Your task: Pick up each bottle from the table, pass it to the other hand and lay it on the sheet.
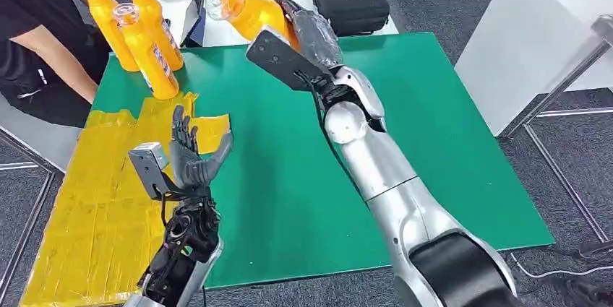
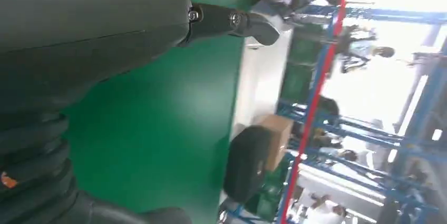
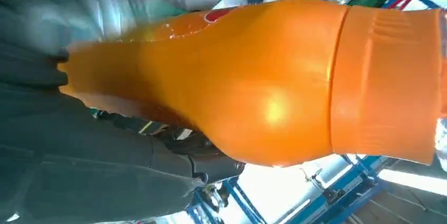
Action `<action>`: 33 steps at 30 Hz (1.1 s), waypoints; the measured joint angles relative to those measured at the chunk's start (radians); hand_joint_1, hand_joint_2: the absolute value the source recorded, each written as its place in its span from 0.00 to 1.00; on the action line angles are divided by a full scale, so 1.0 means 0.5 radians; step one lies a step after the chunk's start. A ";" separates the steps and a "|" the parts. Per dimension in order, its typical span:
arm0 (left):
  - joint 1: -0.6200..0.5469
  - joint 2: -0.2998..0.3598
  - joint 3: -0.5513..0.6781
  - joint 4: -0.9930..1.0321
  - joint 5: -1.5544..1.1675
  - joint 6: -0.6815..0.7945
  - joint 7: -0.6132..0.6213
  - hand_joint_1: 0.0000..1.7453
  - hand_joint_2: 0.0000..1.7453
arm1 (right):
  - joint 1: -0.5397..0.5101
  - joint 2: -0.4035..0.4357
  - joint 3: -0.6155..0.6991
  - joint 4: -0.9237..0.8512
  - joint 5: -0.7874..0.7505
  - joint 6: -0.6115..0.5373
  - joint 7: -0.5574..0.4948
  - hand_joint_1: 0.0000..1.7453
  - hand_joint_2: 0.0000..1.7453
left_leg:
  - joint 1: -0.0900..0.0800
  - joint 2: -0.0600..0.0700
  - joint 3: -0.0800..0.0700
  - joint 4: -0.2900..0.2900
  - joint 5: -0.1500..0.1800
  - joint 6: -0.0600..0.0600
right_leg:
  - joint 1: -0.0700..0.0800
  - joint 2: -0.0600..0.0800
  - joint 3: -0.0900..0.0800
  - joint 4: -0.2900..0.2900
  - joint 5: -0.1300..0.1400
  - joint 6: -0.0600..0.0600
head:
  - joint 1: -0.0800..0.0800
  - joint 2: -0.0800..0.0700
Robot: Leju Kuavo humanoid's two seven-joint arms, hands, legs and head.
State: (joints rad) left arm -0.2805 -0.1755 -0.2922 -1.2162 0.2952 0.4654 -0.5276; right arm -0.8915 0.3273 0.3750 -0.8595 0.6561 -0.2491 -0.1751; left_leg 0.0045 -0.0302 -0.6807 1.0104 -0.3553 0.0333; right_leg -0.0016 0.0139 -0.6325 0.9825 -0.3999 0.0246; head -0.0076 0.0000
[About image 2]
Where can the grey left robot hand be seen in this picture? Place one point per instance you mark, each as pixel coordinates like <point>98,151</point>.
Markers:
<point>87,27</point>

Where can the grey ribbed left robot arm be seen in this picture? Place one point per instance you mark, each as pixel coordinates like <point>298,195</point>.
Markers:
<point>31,166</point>

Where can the green table mat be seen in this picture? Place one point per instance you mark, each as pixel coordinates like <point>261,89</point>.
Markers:
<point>157,110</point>

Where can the black bag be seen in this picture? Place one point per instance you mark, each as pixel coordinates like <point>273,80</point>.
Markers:
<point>248,163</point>

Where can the green plastic crate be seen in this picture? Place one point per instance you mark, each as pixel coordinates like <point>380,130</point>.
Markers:
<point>269,194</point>
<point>300,75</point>

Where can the brown cardboard box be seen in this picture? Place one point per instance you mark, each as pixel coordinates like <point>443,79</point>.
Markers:
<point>279,138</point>

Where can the red barrier tape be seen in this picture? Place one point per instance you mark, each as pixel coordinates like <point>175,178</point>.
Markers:
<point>316,93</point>

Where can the person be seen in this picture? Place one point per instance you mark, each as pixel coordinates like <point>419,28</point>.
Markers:
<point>359,49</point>
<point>324,212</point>
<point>328,107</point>

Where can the ceiling light strip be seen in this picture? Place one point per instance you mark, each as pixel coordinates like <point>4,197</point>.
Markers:
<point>412,110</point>

